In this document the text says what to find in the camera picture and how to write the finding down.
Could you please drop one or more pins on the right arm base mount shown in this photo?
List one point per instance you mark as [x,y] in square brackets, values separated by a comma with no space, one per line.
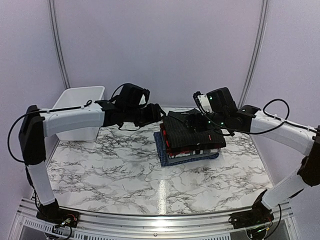
[249,218]

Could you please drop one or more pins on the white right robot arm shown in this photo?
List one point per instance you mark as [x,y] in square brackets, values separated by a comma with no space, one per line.
[219,110]

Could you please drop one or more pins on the left aluminium wall post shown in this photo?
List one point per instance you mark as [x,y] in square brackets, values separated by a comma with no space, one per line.
[57,43]

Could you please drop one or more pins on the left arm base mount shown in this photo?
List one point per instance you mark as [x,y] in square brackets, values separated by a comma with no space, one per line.
[64,218]

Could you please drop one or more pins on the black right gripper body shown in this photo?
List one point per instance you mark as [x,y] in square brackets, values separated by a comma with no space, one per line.
[218,121]

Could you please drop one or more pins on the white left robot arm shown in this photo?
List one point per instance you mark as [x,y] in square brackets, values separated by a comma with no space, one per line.
[131,105]

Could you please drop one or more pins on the aluminium wall post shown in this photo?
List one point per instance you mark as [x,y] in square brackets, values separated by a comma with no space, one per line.
[261,28]
[57,43]

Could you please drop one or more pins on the black pinstripe long sleeve shirt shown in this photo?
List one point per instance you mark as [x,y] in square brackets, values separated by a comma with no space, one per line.
[176,120]

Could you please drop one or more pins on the white plastic bin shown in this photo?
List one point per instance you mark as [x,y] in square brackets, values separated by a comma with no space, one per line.
[74,97]

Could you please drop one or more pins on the red black plaid shirt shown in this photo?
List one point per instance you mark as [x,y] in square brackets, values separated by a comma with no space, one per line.
[180,150]

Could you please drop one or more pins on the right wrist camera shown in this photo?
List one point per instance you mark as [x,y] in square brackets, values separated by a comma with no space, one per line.
[202,102]

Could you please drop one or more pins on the blue shirt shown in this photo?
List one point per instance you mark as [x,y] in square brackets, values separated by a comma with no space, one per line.
[160,143]

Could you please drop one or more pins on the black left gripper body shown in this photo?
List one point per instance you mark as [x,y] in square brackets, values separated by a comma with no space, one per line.
[145,118]

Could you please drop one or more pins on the right aluminium wall post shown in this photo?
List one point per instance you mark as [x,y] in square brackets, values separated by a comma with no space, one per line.
[261,28]

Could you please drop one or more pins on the aluminium front rail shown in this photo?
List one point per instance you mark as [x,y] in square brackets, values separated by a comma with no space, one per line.
[108,226]

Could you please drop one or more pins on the grey white shirt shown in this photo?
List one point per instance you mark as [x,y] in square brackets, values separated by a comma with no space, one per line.
[192,156]

